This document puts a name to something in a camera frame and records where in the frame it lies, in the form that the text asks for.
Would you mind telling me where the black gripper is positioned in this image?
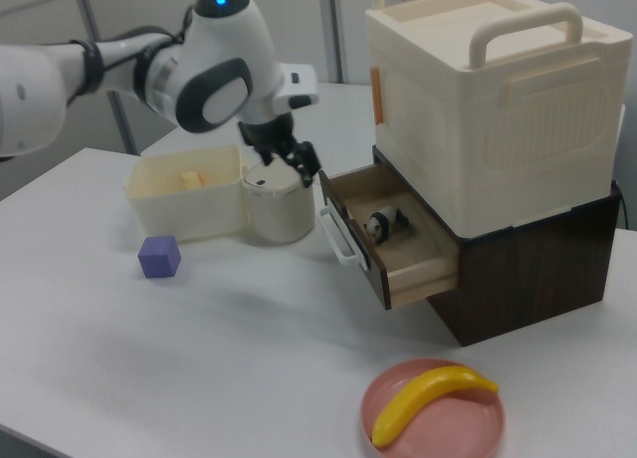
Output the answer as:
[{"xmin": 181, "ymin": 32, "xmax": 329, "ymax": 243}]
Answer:
[{"xmin": 237, "ymin": 111, "xmax": 322, "ymax": 188}]

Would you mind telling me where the black and white panda toy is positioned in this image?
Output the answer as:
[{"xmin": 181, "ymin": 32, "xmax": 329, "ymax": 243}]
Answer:
[{"xmin": 362, "ymin": 205, "xmax": 410, "ymax": 243}]

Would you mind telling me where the wooden drawer with dark front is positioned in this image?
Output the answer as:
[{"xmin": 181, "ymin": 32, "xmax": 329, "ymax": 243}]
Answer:
[{"xmin": 318, "ymin": 161, "xmax": 462, "ymax": 311}]

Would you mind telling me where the yellow toy banana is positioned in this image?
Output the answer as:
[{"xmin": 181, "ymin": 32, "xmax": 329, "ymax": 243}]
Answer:
[{"xmin": 371, "ymin": 364, "xmax": 500, "ymax": 448}]

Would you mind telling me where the small white lidded bin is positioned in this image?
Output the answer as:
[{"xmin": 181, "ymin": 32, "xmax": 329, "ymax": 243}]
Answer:
[{"xmin": 242, "ymin": 159, "xmax": 316, "ymax": 244}]

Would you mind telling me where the cream open plastic container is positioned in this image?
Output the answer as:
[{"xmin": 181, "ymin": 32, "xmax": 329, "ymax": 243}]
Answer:
[{"xmin": 123, "ymin": 144, "xmax": 250, "ymax": 244}]

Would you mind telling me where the copper latch strip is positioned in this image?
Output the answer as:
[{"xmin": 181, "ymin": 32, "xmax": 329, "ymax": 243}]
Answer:
[{"xmin": 370, "ymin": 66, "xmax": 385, "ymax": 126}]

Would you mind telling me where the purple cube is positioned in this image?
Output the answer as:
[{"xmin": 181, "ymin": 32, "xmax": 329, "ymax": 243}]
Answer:
[{"xmin": 137, "ymin": 234, "xmax": 181, "ymax": 279}]

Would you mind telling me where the cream plastic storage box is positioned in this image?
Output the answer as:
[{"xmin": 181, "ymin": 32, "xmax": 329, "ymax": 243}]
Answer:
[{"xmin": 365, "ymin": 0, "xmax": 634, "ymax": 239}]

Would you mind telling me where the dark brown wooden cabinet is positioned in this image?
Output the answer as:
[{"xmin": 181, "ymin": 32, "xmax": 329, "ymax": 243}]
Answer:
[{"xmin": 372, "ymin": 146, "xmax": 622, "ymax": 348}]

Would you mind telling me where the pink plate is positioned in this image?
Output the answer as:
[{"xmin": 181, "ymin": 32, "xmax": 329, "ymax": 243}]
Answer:
[{"xmin": 360, "ymin": 357, "xmax": 507, "ymax": 458}]

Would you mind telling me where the white drawer handle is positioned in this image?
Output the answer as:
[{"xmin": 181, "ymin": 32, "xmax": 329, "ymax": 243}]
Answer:
[{"xmin": 318, "ymin": 207, "xmax": 372, "ymax": 270}]

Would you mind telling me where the cream storage box handle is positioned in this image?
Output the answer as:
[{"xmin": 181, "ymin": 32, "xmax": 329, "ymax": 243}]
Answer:
[{"xmin": 470, "ymin": 2, "xmax": 584, "ymax": 70}]

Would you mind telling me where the black power cable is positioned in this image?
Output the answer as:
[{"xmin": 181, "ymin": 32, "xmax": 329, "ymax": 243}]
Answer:
[{"xmin": 611, "ymin": 178, "xmax": 632, "ymax": 230}]

